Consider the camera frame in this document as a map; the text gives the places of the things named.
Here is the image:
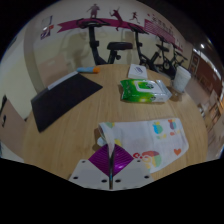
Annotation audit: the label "black exercise bike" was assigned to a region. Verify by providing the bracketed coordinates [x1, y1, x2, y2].
[128, 23, 161, 73]
[169, 46, 189, 71]
[154, 35, 178, 79]
[76, 18, 134, 66]

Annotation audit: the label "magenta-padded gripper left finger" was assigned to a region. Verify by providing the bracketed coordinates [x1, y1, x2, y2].
[68, 143, 113, 191]

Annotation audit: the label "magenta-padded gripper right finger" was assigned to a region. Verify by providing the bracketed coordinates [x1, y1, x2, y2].
[111, 144, 155, 191]

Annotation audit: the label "white cup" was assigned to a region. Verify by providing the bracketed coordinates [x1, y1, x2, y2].
[171, 65, 192, 94]

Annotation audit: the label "magenta sports wall banner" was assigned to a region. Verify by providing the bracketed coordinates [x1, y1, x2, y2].
[56, 3, 184, 53]

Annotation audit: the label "wooden coaster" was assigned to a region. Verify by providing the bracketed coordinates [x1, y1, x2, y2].
[169, 87, 184, 101]

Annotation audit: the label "blue and orange marker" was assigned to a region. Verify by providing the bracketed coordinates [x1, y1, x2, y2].
[76, 65, 101, 74]

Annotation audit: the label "plain wooden chair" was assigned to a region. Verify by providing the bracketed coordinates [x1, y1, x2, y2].
[39, 54, 71, 88]

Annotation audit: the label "black mouse pad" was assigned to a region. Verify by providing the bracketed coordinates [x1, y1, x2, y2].
[30, 72, 104, 134]

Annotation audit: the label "white tissue pack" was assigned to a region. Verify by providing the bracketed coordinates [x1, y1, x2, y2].
[127, 63, 149, 80]

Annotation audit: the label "wall posters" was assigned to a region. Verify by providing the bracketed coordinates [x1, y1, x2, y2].
[40, 15, 54, 40]

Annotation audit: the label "green wet wipes pack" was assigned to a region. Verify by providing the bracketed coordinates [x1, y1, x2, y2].
[119, 78, 173, 104]

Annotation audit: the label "white towel with colourful print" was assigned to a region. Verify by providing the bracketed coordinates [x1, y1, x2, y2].
[96, 117, 190, 174]

